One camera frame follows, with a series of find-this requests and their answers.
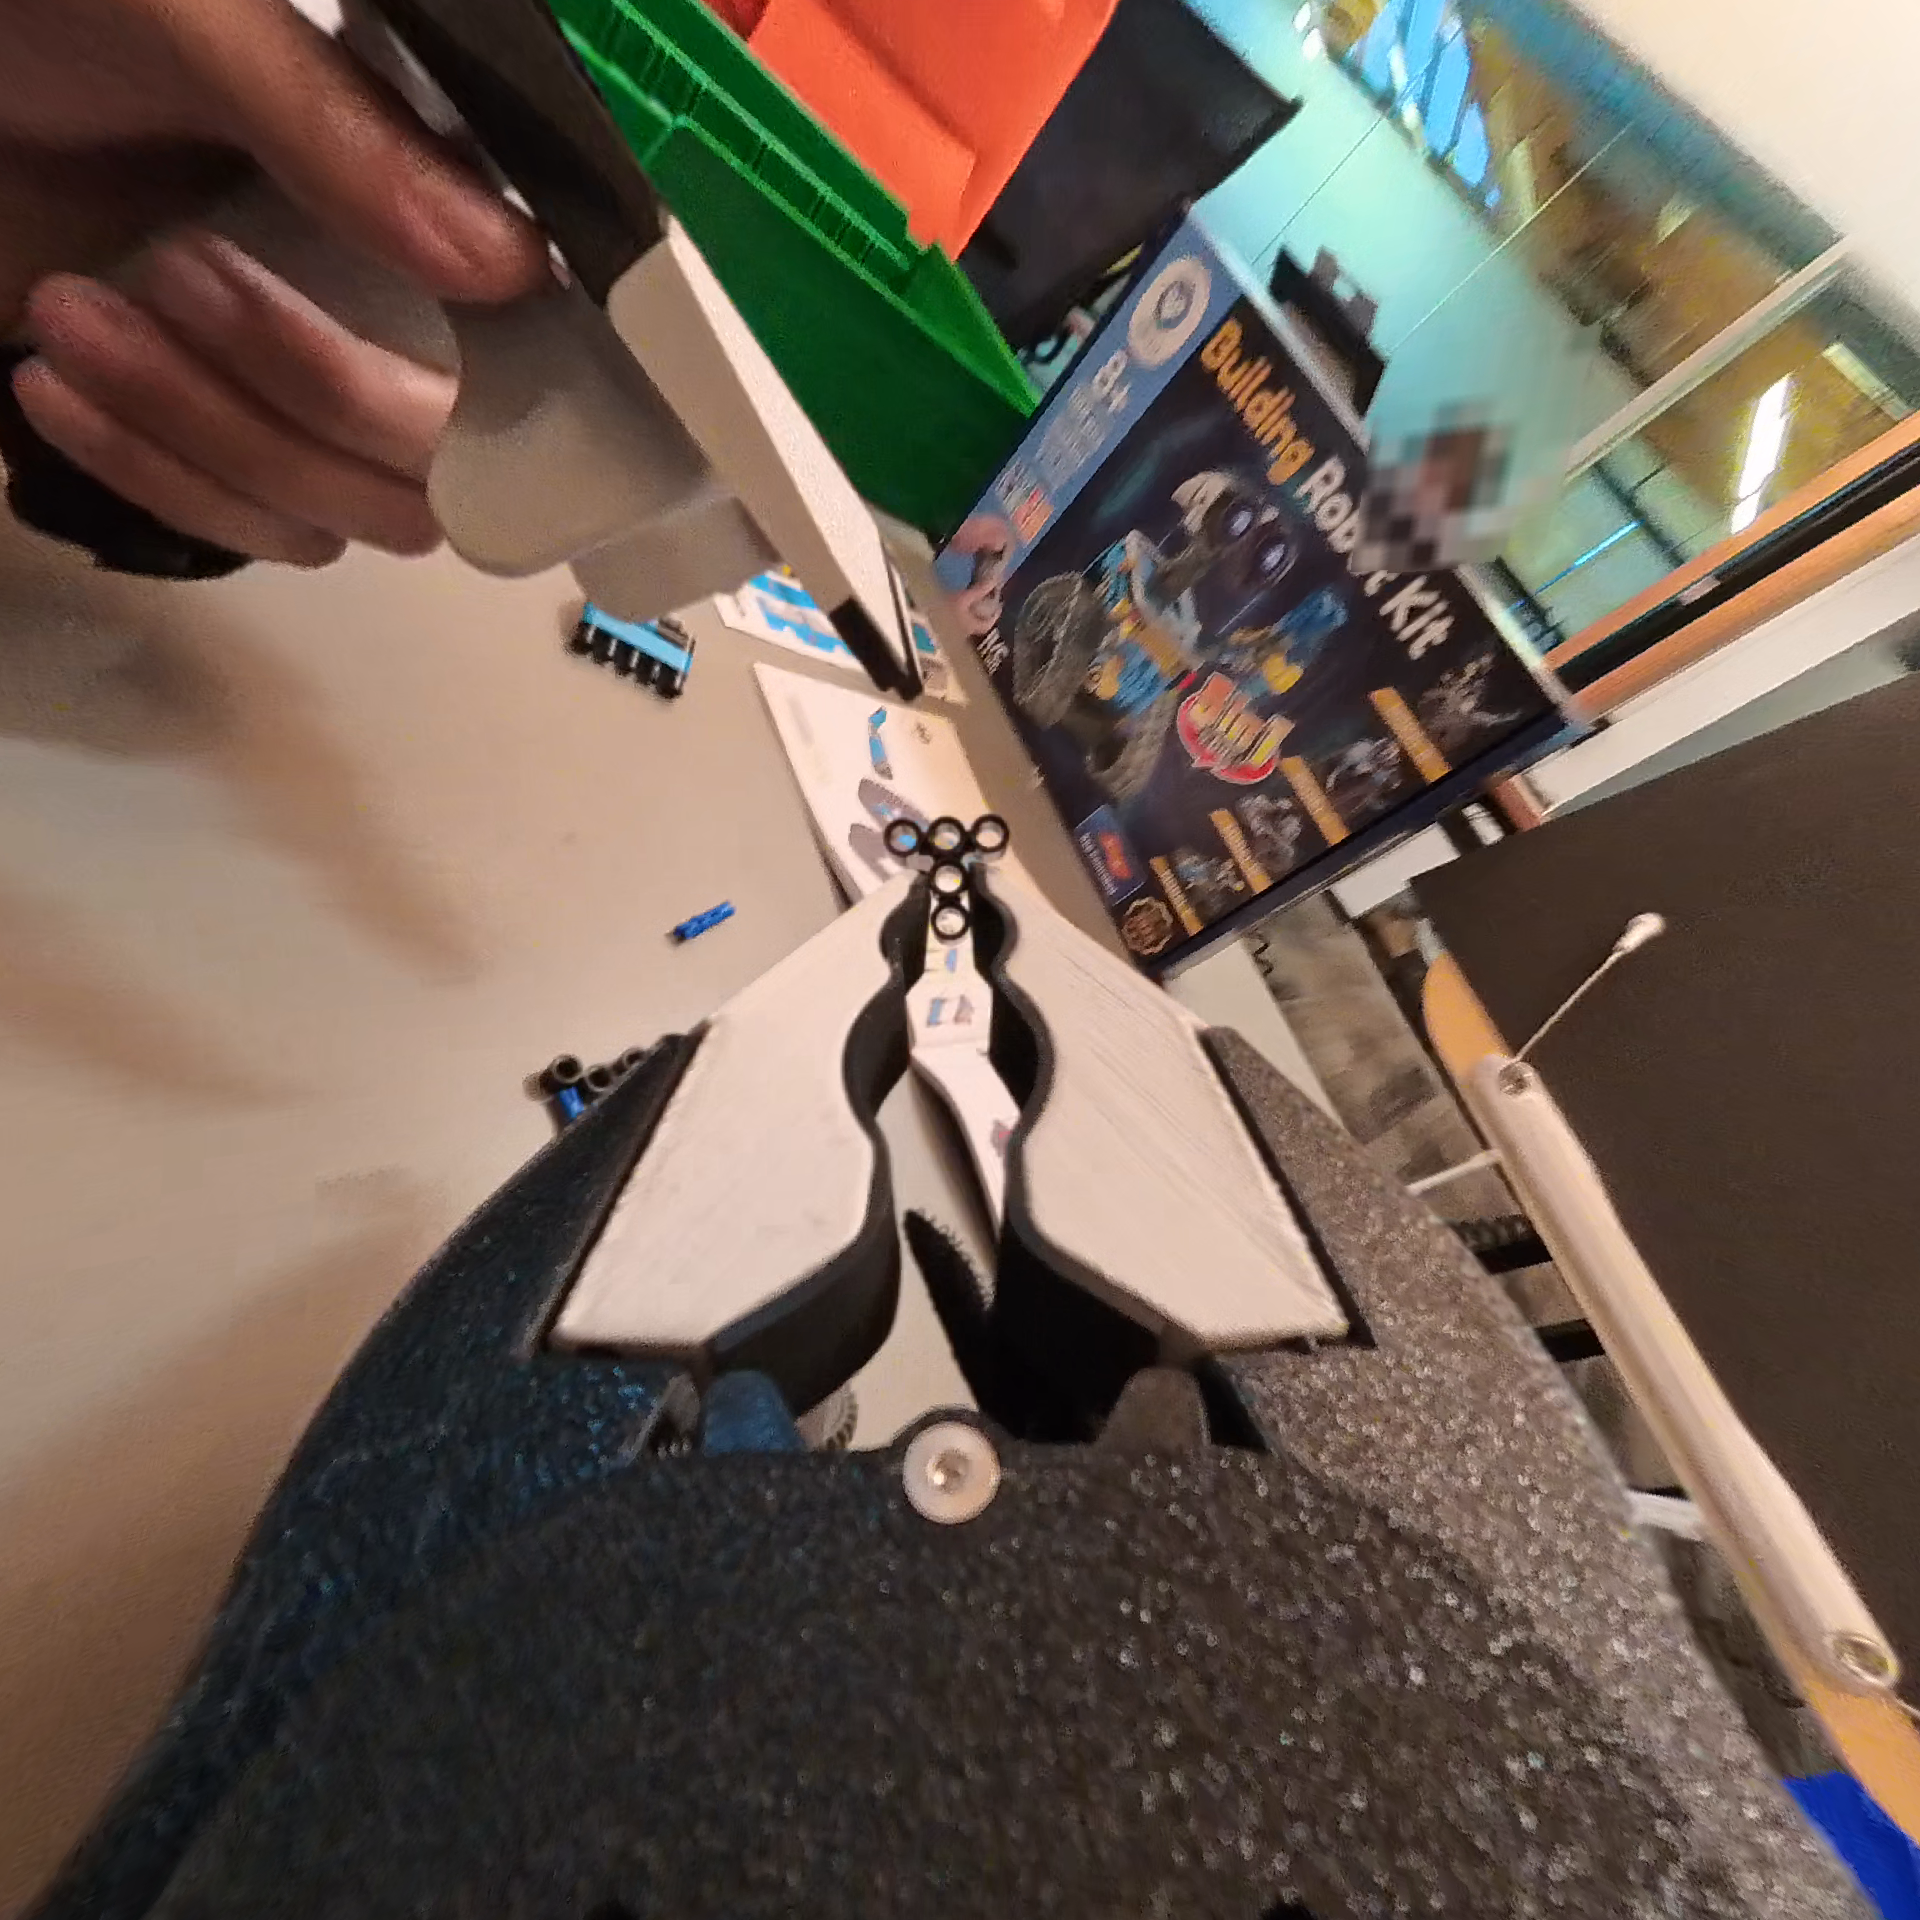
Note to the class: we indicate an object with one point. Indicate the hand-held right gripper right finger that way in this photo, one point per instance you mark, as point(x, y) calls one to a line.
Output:
point(1157, 1185)

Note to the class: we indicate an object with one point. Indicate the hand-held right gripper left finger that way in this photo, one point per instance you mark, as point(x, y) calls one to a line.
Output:
point(720, 1185)

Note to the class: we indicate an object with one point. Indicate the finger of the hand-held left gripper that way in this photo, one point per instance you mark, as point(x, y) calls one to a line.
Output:
point(751, 451)

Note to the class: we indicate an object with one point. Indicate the black T-shaped connector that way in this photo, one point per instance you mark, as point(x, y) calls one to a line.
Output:
point(950, 877)
point(600, 1073)

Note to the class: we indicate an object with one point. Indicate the grey desk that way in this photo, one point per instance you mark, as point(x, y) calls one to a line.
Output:
point(376, 931)

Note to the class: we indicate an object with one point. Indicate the black desk partition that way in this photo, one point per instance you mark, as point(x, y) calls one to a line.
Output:
point(1772, 1051)

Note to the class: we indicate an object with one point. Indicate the person's left hand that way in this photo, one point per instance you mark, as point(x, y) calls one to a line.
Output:
point(225, 179)

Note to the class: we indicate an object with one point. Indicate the green plastic bin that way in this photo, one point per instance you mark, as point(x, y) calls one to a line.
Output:
point(842, 301)

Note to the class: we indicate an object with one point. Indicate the blue sticker sheet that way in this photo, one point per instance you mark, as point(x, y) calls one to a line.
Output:
point(782, 623)

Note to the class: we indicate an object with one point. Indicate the blue black brick assembly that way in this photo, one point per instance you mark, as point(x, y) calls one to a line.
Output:
point(632, 644)

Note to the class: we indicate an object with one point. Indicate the open instruction booklet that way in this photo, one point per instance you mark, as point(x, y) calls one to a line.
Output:
point(842, 766)

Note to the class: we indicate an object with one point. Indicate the orange felt bag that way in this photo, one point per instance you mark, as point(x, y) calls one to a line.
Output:
point(931, 92)

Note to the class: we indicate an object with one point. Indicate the black office chair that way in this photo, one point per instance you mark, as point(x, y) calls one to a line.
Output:
point(1125, 179)

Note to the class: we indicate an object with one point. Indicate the dark blue robot kit box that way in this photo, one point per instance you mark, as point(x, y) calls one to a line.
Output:
point(1246, 676)

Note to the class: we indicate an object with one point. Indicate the long metal rod white tip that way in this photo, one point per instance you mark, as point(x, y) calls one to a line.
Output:
point(1646, 927)

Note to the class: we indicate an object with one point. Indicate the black framed brown board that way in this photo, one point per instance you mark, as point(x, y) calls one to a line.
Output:
point(1328, 332)

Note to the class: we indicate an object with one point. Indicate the blue perforated beam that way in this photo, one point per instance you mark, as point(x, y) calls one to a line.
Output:
point(1861, 1852)

